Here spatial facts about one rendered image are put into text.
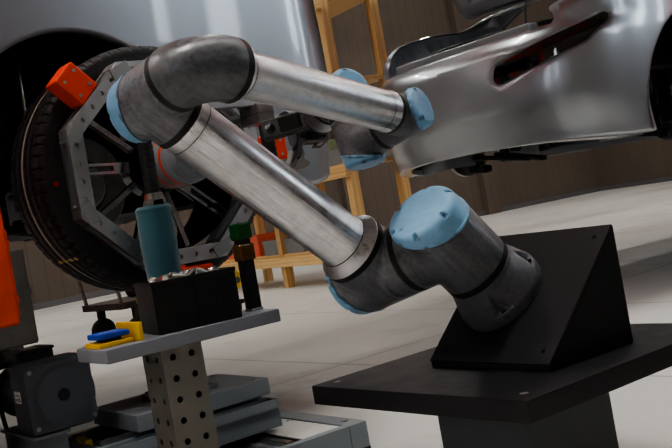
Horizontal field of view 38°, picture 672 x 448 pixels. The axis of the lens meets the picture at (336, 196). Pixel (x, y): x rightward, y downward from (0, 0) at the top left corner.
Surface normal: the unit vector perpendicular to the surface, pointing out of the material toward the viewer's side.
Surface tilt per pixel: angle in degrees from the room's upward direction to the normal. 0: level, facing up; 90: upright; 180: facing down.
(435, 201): 41
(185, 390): 90
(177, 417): 90
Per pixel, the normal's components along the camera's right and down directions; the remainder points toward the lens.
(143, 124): -0.11, 0.76
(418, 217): -0.60, -0.66
